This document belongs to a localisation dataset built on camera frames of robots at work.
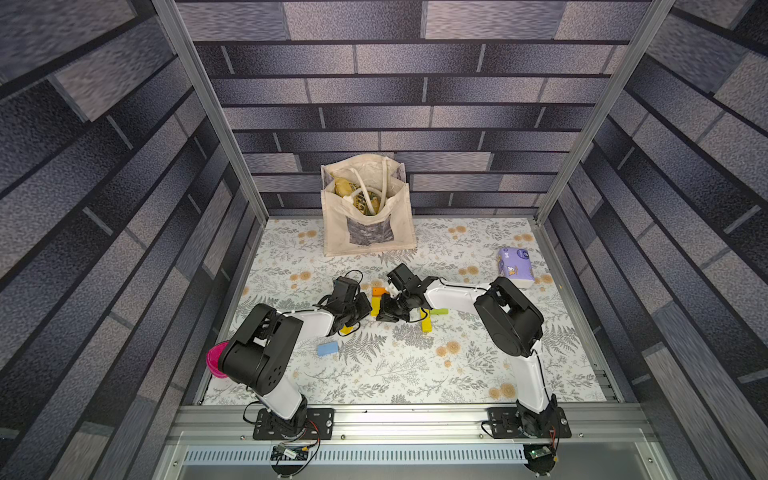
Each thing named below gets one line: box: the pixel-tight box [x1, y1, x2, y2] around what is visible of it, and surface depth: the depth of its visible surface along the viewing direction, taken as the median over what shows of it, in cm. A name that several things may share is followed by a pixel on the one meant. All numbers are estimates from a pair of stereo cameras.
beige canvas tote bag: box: [321, 154, 417, 257], surface depth 100 cm
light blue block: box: [317, 342, 339, 356], surface depth 88 cm
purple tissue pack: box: [498, 247, 535, 289], surface depth 102 cm
